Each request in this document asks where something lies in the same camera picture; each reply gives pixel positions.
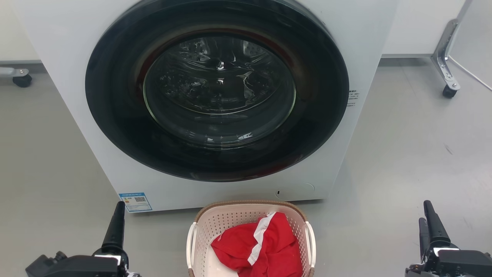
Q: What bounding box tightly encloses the white partition panel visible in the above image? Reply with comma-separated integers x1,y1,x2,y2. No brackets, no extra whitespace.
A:
0,0,42,65
381,0,466,59

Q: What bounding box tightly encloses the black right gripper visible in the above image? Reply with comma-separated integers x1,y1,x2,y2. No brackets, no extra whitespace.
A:
405,200,492,277

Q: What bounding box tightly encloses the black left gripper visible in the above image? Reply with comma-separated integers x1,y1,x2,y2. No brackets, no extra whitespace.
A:
25,201,141,277

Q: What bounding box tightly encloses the thin white cable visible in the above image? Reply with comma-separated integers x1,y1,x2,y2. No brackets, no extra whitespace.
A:
448,55,492,92

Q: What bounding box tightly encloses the round black washing machine door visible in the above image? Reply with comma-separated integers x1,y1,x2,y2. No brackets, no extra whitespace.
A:
85,0,350,183

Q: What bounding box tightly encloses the red garment with white stripe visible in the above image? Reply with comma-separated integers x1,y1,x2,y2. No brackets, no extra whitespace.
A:
210,211,304,277

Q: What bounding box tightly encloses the blue energy label sticker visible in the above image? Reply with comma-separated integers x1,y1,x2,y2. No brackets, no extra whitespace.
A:
119,192,153,213

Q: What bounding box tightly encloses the silver metal stand leg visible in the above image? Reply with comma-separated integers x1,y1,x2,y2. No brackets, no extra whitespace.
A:
430,0,474,91
0,67,30,78

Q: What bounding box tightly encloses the white front-load washing machine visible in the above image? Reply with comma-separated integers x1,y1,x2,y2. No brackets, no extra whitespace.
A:
12,0,400,213

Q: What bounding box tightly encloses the beige plastic laundry basket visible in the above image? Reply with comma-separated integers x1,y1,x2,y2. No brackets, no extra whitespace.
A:
186,200,317,277

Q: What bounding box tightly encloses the round white filter cover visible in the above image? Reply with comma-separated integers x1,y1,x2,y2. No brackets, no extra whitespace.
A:
274,182,316,201

